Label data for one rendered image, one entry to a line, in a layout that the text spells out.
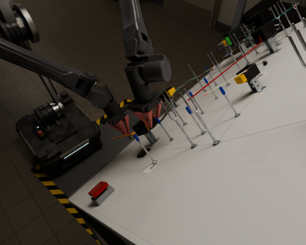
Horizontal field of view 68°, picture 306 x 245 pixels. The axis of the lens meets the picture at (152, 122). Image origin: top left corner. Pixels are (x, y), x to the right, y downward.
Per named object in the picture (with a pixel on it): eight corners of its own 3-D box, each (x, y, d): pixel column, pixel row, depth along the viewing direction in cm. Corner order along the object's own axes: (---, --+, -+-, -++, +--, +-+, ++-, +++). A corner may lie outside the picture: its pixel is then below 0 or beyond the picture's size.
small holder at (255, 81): (280, 75, 61) (268, 52, 60) (258, 94, 60) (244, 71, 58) (268, 78, 66) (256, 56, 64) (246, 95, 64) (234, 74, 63)
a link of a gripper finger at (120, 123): (140, 128, 87) (128, 107, 84) (128, 139, 83) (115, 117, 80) (130, 129, 92) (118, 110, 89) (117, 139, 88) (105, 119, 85)
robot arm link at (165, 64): (142, 50, 71) (126, 38, 63) (176, 45, 65) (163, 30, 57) (139, 88, 69) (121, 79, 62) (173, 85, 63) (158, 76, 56)
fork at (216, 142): (217, 146, 48) (181, 91, 46) (211, 146, 50) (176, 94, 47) (222, 140, 49) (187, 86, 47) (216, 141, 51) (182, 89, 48)
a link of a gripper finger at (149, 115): (167, 120, 74) (159, 95, 69) (154, 133, 69) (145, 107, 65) (151, 117, 78) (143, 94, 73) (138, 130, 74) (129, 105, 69)
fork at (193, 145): (194, 148, 54) (161, 100, 52) (189, 149, 56) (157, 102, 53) (198, 144, 55) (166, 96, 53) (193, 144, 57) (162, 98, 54)
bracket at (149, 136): (156, 139, 81) (148, 128, 81) (160, 138, 80) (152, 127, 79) (148, 147, 79) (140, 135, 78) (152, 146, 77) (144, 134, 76)
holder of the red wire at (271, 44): (295, 37, 86) (282, 11, 84) (275, 54, 82) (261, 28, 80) (283, 42, 91) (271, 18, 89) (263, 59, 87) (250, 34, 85)
